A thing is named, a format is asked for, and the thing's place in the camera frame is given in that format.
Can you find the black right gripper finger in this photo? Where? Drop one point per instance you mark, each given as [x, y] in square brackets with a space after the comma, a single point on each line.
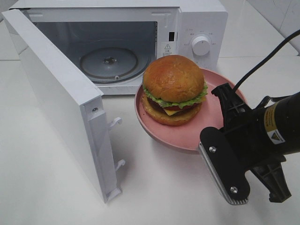
[225, 169]
[234, 109]

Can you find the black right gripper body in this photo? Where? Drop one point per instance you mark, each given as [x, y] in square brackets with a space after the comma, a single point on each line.
[272, 131]

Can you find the pink round plate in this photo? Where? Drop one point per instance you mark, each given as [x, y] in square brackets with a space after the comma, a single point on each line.
[186, 138]

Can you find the burger with lettuce and cheese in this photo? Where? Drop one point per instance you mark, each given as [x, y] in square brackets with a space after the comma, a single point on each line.
[174, 88]

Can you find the white microwave door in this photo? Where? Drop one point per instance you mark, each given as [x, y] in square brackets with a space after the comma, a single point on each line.
[71, 101]

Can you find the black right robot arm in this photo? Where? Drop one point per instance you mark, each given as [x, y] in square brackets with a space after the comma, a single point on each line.
[271, 175]

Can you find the upper white power knob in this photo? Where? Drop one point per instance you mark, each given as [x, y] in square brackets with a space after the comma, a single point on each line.
[201, 45]

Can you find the glass microwave turntable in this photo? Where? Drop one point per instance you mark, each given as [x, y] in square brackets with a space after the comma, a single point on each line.
[113, 64]

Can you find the white microwave oven body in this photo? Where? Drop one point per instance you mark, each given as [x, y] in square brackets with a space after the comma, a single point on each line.
[154, 27]

